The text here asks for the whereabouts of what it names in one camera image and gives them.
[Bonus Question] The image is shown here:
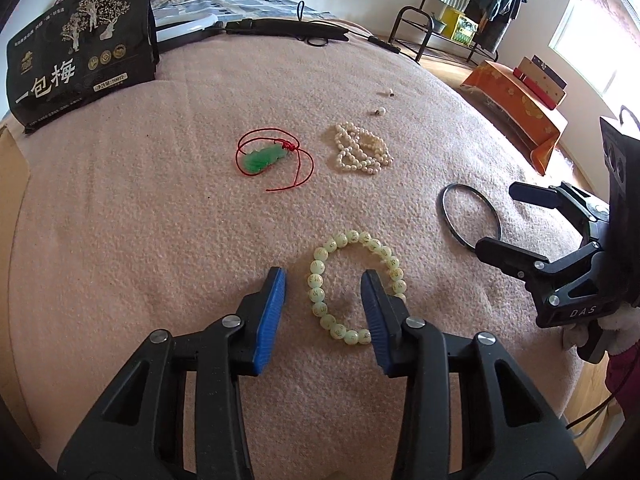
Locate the black snack bag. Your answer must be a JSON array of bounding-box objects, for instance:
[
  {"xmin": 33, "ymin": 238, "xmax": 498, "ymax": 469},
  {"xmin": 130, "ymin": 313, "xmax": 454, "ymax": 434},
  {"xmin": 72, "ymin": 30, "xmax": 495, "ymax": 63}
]
[{"xmin": 6, "ymin": 0, "xmax": 161, "ymax": 135}]

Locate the black bangle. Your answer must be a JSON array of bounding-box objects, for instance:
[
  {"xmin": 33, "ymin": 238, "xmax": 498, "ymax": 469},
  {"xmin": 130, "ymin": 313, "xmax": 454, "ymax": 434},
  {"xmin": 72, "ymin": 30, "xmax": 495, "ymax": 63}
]
[{"xmin": 441, "ymin": 183, "xmax": 502, "ymax": 252}]

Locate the pearl necklace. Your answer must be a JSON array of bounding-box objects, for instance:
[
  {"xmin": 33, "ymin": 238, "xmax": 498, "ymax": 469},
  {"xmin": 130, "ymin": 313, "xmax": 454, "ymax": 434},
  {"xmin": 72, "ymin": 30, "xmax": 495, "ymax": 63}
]
[{"xmin": 331, "ymin": 122, "xmax": 394, "ymax": 175}]

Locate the white ring light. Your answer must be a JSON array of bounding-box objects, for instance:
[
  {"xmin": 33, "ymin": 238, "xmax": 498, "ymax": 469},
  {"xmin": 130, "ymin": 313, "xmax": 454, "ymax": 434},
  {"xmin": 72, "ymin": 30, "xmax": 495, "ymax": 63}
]
[{"xmin": 152, "ymin": 12, "xmax": 221, "ymax": 43}]

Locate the window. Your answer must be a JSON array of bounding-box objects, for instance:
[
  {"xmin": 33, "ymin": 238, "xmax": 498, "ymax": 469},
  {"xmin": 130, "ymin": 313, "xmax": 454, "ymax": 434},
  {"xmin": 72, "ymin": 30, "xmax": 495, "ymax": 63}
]
[{"xmin": 547, "ymin": 0, "xmax": 640, "ymax": 106}]

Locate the black clothes rack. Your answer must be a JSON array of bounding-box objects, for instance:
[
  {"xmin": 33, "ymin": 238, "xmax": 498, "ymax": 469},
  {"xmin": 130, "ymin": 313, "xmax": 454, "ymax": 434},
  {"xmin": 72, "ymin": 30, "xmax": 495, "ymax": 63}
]
[{"xmin": 389, "ymin": 0, "xmax": 531, "ymax": 65}]

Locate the black folded tripod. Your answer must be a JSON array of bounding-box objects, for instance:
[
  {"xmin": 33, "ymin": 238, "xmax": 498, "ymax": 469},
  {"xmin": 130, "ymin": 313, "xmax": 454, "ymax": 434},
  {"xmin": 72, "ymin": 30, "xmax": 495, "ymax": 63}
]
[{"xmin": 220, "ymin": 0, "xmax": 351, "ymax": 50}]

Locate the yellow crate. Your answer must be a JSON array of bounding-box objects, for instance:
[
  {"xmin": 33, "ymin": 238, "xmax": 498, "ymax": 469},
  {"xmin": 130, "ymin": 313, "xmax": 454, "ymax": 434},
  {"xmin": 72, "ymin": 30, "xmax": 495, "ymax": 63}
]
[{"xmin": 440, "ymin": 7, "xmax": 476, "ymax": 43}]

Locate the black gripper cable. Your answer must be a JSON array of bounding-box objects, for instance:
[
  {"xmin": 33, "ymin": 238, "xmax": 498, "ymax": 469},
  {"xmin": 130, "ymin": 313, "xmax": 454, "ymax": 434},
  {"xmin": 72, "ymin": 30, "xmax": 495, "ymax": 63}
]
[{"xmin": 562, "ymin": 385, "xmax": 631, "ymax": 433}]

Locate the green jade pendant red cord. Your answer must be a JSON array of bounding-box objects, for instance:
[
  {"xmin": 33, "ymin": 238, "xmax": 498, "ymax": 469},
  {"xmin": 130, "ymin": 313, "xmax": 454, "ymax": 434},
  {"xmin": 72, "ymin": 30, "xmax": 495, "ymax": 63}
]
[{"xmin": 235, "ymin": 129, "xmax": 315, "ymax": 193}]

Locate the person's right hand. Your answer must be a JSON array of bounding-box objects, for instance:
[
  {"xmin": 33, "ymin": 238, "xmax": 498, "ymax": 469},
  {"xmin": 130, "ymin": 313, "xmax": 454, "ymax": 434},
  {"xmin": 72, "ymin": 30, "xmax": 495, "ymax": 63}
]
[{"xmin": 600, "ymin": 304, "xmax": 640, "ymax": 357}]

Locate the orange cloth covered table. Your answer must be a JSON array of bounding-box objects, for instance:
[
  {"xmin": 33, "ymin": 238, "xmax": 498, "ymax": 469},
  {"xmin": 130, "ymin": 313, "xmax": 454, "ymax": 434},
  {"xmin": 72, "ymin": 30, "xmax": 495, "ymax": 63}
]
[{"xmin": 460, "ymin": 60, "xmax": 568, "ymax": 176}]

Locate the pale green bead bracelet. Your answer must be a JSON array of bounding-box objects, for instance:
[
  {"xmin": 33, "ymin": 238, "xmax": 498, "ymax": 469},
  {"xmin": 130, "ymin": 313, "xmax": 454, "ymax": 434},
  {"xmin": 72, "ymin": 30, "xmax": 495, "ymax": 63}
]
[{"xmin": 307, "ymin": 230, "xmax": 408, "ymax": 346}]

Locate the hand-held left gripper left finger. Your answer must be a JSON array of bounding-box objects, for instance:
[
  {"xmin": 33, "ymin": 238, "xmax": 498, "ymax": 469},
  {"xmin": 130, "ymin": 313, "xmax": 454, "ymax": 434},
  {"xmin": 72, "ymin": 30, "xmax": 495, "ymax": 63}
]
[{"xmin": 57, "ymin": 266, "xmax": 288, "ymax": 480}]

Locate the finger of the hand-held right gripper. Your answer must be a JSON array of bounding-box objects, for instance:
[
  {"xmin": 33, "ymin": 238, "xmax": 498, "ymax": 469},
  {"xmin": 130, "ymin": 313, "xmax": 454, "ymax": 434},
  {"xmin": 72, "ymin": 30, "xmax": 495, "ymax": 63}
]
[
  {"xmin": 475, "ymin": 237, "xmax": 603, "ymax": 306},
  {"xmin": 508, "ymin": 181, "xmax": 611, "ymax": 241}
]

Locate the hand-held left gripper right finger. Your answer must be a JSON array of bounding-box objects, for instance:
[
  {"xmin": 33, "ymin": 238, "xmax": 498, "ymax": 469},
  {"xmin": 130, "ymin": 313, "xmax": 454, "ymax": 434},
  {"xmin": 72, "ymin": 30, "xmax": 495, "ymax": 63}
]
[{"xmin": 360, "ymin": 269, "xmax": 586, "ymax": 480}]

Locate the red flat box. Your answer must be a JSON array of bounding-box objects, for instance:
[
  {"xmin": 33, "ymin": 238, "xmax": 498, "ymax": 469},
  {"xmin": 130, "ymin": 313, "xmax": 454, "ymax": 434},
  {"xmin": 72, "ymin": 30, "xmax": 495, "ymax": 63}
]
[{"xmin": 514, "ymin": 72, "xmax": 558, "ymax": 111}]

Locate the black cable with switch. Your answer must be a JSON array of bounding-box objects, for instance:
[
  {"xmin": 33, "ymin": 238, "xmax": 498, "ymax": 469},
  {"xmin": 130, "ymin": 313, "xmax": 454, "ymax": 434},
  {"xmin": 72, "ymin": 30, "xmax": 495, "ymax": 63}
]
[{"xmin": 345, "ymin": 25, "xmax": 401, "ymax": 56}]

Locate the tan flat box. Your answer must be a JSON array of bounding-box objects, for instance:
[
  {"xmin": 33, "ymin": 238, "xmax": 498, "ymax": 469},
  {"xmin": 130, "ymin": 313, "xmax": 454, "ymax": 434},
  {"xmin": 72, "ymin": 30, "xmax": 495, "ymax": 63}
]
[{"xmin": 517, "ymin": 56, "xmax": 568, "ymax": 106}]

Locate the blue plaid bed sheet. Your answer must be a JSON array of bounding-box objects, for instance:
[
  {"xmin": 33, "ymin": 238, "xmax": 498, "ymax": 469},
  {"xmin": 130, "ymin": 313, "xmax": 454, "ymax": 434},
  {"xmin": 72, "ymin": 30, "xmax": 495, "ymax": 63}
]
[{"xmin": 150, "ymin": 0, "xmax": 321, "ymax": 26}]

